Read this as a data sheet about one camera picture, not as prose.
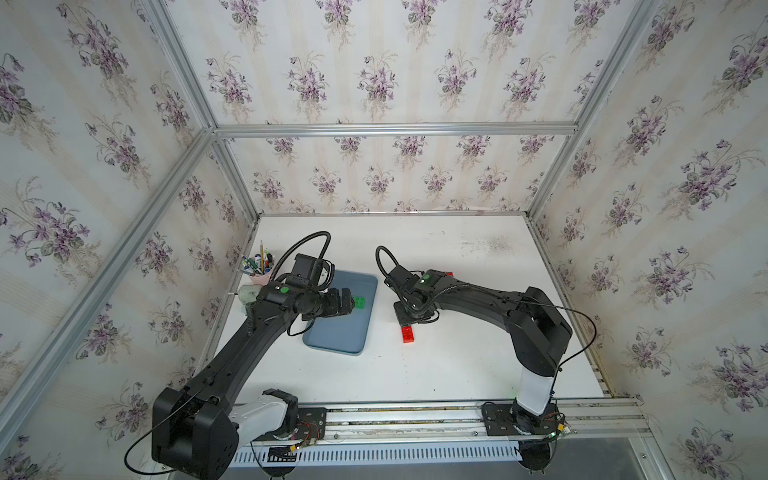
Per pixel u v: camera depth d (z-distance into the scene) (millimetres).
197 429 370
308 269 614
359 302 927
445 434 722
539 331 473
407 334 872
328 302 700
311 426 721
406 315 780
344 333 879
